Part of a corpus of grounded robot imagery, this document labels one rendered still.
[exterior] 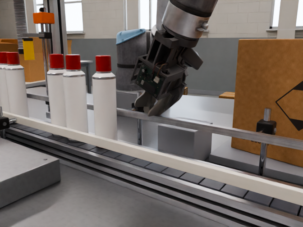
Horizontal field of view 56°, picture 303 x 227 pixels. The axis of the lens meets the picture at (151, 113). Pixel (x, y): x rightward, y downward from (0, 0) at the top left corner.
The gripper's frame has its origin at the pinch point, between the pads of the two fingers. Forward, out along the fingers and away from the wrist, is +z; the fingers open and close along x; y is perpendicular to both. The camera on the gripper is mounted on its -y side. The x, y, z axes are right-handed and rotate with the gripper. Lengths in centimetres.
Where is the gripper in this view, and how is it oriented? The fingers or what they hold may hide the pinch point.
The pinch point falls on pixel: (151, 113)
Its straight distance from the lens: 63.5
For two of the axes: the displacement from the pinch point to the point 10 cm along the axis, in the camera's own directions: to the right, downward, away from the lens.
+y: -5.9, 3.1, -7.5
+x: 7.4, 5.7, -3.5
